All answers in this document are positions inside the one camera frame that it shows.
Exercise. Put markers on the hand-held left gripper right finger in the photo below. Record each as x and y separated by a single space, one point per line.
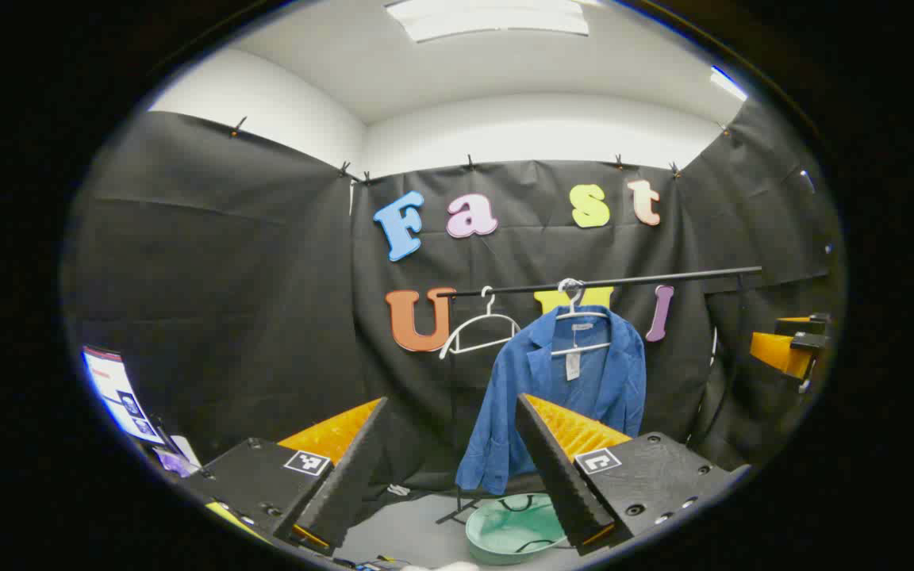
560 476

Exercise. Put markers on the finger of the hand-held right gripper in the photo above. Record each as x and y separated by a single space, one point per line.
810 325
782 353

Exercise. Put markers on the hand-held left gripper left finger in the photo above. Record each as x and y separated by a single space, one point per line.
346 476

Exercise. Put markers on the green laundry hamper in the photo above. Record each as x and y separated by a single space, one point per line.
505 531

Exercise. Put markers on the blue shirt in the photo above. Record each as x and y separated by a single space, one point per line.
520 396

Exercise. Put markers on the white clothes hanger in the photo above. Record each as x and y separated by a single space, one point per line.
581 348
489 309

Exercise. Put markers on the black clothes rack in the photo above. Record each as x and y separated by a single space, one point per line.
663 278

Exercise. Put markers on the black electronic device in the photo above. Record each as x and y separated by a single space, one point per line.
370 565

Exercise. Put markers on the black backdrop cloth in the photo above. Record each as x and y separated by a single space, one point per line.
227 277

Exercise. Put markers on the computer screen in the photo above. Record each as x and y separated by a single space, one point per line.
120 396

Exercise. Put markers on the small ceiling light panel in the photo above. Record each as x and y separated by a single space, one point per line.
727 83

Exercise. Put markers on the large ceiling light panel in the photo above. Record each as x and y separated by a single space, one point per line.
489 20

